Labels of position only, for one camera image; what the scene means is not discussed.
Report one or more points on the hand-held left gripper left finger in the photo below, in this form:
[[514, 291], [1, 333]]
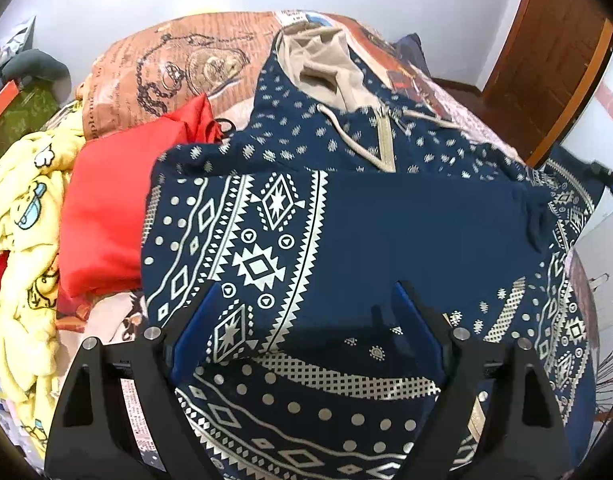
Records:
[[194, 332]]

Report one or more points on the navy patterned hoodie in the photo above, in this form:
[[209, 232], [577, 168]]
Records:
[[366, 220]]

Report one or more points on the green box with orange edge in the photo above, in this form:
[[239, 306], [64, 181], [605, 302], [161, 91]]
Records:
[[21, 110]]

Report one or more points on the wooden door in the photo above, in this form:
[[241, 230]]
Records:
[[541, 55]]

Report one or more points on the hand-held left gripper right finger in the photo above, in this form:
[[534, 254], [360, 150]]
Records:
[[419, 322]]

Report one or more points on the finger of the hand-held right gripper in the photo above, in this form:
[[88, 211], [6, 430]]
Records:
[[608, 175]]

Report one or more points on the brown printed blanket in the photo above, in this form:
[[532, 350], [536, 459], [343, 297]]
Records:
[[186, 60]]

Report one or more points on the yellow cartoon blanket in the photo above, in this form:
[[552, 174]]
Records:
[[21, 240]]

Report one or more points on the grey plush toy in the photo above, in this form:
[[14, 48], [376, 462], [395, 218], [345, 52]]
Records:
[[36, 62]]

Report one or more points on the red garment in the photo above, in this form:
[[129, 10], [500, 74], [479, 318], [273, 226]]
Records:
[[111, 200]]

